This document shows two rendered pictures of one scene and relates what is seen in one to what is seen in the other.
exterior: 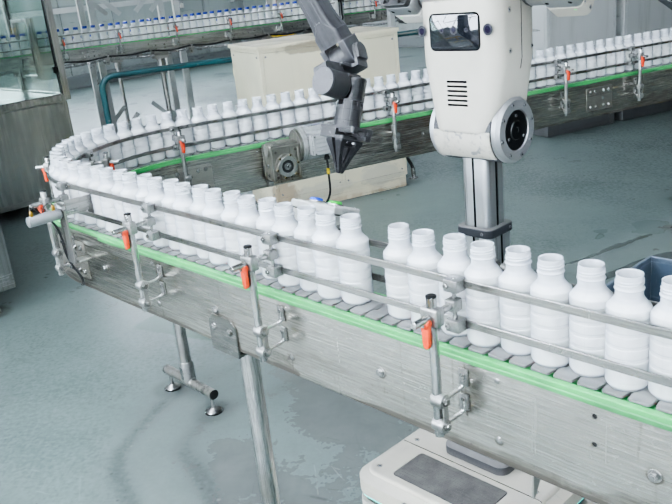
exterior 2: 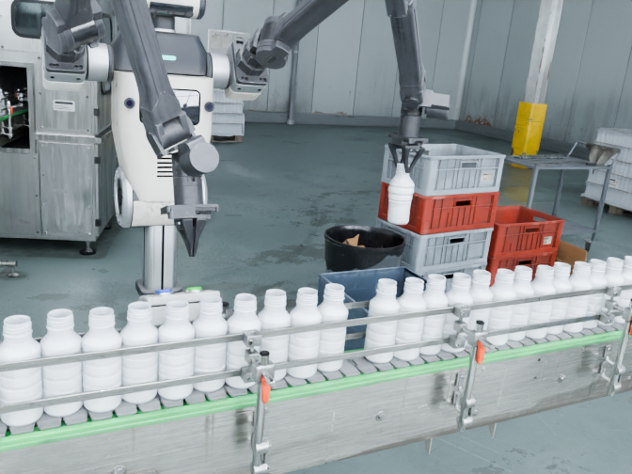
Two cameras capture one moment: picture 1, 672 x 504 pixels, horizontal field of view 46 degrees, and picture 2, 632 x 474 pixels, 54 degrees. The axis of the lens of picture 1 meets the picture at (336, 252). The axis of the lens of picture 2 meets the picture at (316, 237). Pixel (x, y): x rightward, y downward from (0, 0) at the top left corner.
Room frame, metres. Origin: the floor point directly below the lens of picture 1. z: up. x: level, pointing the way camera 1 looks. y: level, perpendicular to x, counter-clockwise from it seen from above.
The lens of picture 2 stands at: (1.14, 1.02, 1.58)
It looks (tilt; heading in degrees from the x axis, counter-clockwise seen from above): 17 degrees down; 285
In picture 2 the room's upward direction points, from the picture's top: 5 degrees clockwise
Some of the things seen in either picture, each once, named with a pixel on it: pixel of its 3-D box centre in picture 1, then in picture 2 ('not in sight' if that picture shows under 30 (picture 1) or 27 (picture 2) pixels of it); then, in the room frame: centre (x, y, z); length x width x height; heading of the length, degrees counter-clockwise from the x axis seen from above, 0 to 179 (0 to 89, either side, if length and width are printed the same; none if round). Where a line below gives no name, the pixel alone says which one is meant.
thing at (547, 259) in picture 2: not in sight; (501, 260); (0.91, -3.21, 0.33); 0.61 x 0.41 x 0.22; 45
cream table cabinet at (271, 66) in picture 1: (320, 116); not in sight; (5.94, 0.01, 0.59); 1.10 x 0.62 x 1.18; 114
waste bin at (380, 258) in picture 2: not in sight; (358, 290); (1.70, -2.21, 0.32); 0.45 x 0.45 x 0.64
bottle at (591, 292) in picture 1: (590, 317); (516, 303); (1.02, -0.35, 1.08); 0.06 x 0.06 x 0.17
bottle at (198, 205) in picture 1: (205, 221); (61, 361); (1.72, 0.29, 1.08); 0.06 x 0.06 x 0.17
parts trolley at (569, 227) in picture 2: not in sight; (548, 197); (0.51, -4.99, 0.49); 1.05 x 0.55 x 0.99; 42
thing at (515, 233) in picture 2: not in sight; (508, 229); (0.91, -3.21, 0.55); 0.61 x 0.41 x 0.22; 45
